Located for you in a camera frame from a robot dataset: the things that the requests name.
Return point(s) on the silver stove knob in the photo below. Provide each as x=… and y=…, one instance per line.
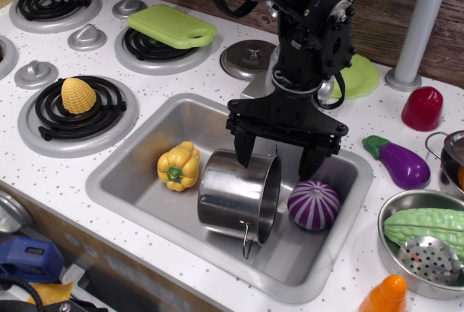
x=86, y=39
x=35, y=75
x=125, y=8

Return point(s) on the silver stove knob front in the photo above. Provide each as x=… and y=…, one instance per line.
x=35, y=75

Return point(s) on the far left stove burner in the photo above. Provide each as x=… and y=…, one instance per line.
x=9, y=55

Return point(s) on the yellow toy corn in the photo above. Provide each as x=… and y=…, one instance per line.
x=77, y=96

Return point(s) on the light green plastic plate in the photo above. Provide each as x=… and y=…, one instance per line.
x=361, y=78

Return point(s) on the silver oven knob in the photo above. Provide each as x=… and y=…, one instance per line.
x=13, y=215

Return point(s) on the purple toy eggplant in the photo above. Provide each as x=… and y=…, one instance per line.
x=406, y=169

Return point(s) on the back left stove burner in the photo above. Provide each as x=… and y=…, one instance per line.
x=52, y=16

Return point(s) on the silver pot lid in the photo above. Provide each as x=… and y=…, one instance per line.
x=245, y=60

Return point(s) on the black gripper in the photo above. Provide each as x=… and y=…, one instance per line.
x=286, y=117

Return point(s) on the silver stove knob middle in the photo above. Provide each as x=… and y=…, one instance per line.
x=86, y=39

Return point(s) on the small steel pot right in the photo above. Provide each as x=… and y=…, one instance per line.
x=451, y=161

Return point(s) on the front black stove burner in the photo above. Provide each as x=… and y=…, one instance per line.
x=47, y=128

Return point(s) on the purple striped toy onion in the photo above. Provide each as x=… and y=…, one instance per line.
x=313, y=205

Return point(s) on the stainless steel pot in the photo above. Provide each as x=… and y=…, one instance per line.
x=240, y=202

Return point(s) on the stainless steel sink basin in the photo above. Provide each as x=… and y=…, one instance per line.
x=293, y=265

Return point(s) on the stainless steel bowl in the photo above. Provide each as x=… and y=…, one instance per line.
x=388, y=250

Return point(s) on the orange toy carrot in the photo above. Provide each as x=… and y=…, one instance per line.
x=389, y=295

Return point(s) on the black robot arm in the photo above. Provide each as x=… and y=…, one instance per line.
x=315, y=46

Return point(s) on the green plastic cutting board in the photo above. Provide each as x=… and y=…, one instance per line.
x=172, y=27

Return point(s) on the middle black stove burner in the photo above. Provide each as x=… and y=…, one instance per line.
x=142, y=54

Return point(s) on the green toy bitter melon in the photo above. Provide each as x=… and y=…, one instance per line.
x=443, y=224

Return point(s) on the black stove burner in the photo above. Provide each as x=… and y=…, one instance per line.
x=142, y=54
x=47, y=128

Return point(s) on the grey faucet pole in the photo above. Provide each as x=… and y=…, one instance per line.
x=405, y=76

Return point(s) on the silver stove knob back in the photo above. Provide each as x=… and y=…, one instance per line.
x=125, y=8

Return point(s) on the blue clamp tool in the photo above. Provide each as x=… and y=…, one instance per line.
x=32, y=260

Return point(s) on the yellow toy bell pepper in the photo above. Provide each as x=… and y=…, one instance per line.
x=179, y=167

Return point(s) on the perforated metal skimmer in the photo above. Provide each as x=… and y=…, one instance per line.
x=431, y=259

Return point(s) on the red toy pepper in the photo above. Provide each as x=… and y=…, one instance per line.
x=423, y=109

